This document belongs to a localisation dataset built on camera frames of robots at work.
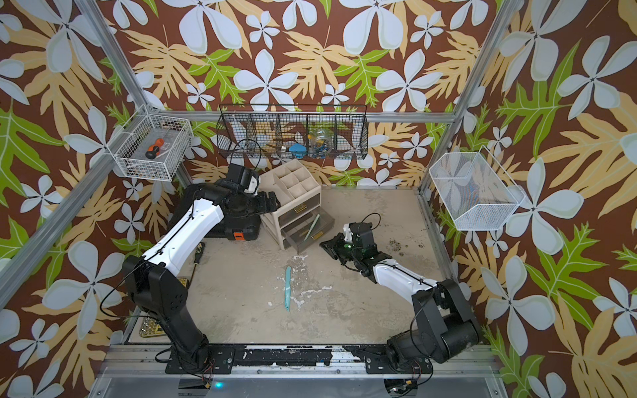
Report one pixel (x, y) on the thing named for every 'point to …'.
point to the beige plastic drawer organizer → (299, 222)
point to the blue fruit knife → (288, 283)
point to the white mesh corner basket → (476, 191)
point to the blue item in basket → (299, 150)
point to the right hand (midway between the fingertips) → (318, 242)
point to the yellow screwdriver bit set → (151, 326)
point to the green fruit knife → (308, 233)
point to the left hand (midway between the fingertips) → (272, 203)
